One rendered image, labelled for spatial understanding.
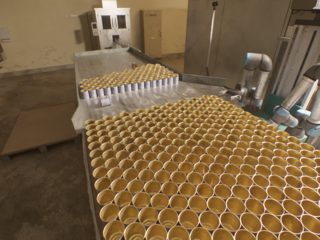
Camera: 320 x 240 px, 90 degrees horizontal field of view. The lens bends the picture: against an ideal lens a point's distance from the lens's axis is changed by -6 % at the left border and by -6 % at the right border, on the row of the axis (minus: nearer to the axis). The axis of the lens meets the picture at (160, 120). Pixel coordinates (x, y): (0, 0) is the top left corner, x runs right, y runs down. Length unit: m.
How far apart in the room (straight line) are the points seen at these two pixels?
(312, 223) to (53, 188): 2.39
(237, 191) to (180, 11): 8.40
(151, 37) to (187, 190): 7.34
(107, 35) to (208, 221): 5.96
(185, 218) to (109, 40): 5.93
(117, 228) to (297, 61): 1.89
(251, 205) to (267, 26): 2.76
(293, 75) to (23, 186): 3.23
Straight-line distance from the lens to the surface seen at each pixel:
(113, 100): 1.67
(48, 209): 2.37
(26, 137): 3.42
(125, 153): 0.92
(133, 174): 0.83
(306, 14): 2.78
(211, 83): 2.06
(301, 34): 1.97
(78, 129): 1.35
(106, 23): 6.21
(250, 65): 1.74
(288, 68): 1.99
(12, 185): 2.87
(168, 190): 0.79
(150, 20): 7.77
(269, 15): 3.22
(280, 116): 1.49
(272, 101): 2.06
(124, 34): 6.35
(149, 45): 7.81
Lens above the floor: 1.78
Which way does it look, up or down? 32 degrees down
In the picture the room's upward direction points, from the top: straight up
